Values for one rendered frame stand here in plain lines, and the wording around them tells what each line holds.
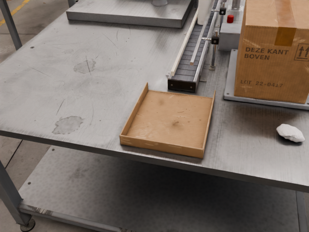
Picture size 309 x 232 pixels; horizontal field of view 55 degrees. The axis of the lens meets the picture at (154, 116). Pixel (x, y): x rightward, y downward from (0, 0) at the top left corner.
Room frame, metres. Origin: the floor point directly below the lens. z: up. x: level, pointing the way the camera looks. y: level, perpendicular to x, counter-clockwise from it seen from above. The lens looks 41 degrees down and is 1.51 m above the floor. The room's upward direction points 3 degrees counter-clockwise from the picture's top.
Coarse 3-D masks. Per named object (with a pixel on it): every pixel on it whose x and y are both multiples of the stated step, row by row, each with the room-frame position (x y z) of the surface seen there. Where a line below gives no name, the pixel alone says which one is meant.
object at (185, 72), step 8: (216, 0) 1.72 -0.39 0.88; (208, 24) 1.41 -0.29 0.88; (192, 32) 1.33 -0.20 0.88; (192, 40) 1.25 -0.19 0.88; (192, 48) 1.17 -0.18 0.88; (200, 48) 1.17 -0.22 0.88; (184, 56) 1.11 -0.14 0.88; (200, 56) 1.15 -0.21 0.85; (184, 64) 1.04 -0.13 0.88; (176, 72) 0.99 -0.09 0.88; (184, 72) 0.98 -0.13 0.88; (192, 72) 0.98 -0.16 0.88; (176, 80) 0.94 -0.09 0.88; (184, 80) 0.93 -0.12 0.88; (192, 80) 0.93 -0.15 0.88
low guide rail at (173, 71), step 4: (196, 12) 1.48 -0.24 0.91; (196, 16) 1.43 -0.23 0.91; (192, 24) 1.34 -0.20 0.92; (192, 28) 1.32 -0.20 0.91; (188, 32) 1.26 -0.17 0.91; (188, 36) 1.22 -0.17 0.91; (184, 40) 1.18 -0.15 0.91; (184, 44) 1.15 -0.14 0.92; (184, 48) 1.14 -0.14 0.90; (180, 52) 1.08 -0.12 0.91; (180, 56) 1.06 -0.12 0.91; (176, 60) 1.02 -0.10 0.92; (176, 64) 0.99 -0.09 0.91; (172, 68) 0.96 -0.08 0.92; (176, 68) 0.98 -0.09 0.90; (172, 72) 0.94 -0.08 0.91
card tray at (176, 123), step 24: (144, 96) 0.90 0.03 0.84; (168, 96) 0.90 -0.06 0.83; (192, 96) 0.89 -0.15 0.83; (144, 120) 0.77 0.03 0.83; (168, 120) 0.76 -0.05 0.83; (192, 120) 0.76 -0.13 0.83; (120, 144) 0.66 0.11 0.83; (144, 144) 0.64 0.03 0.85; (168, 144) 0.62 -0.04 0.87; (192, 144) 0.64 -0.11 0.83
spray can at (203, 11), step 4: (200, 0) 1.40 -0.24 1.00; (204, 0) 1.39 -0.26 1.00; (208, 0) 1.40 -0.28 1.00; (200, 4) 1.40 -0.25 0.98; (204, 4) 1.39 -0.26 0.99; (208, 4) 1.40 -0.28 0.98; (200, 8) 1.40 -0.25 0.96; (204, 8) 1.39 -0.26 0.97; (208, 8) 1.41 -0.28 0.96; (200, 12) 1.40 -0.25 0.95; (204, 12) 1.39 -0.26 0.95; (200, 16) 1.40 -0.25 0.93; (204, 16) 1.39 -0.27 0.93; (200, 20) 1.40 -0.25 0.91; (204, 20) 1.39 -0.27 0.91; (200, 24) 1.40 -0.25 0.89
